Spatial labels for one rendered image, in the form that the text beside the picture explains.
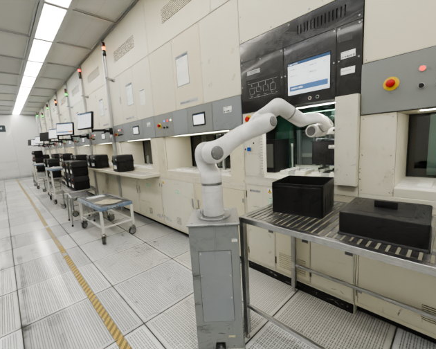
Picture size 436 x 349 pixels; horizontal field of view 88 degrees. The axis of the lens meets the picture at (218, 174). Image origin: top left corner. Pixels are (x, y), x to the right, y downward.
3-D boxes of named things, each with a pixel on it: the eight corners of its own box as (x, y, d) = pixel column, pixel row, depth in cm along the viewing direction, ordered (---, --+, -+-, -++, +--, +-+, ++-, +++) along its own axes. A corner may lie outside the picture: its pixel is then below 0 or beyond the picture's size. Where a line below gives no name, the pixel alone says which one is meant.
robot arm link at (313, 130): (323, 121, 158) (312, 129, 164) (314, 121, 149) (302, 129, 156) (329, 131, 156) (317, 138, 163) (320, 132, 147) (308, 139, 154)
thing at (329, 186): (288, 200, 153) (288, 174, 150) (334, 205, 136) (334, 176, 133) (271, 211, 131) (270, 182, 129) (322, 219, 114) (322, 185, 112)
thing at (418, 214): (336, 233, 97) (336, 204, 95) (354, 215, 118) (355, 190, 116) (430, 254, 77) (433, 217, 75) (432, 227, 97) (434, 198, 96)
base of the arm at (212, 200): (195, 221, 122) (192, 188, 119) (198, 211, 140) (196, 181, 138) (230, 220, 121) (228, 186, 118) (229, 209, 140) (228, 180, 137)
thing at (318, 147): (309, 169, 178) (310, 128, 174) (320, 167, 192) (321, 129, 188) (343, 170, 161) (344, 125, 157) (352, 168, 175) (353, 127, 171)
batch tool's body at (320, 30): (245, 269, 209) (234, 43, 181) (295, 235, 274) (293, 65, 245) (351, 318, 146) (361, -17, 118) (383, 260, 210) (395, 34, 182)
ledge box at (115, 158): (111, 171, 368) (109, 155, 364) (129, 169, 386) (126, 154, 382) (117, 172, 345) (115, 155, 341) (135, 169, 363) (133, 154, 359)
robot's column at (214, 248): (196, 353, 128) (185, 225, 117) (201, 316, 156) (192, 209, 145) (246, 351, 128) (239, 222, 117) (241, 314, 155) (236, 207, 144)
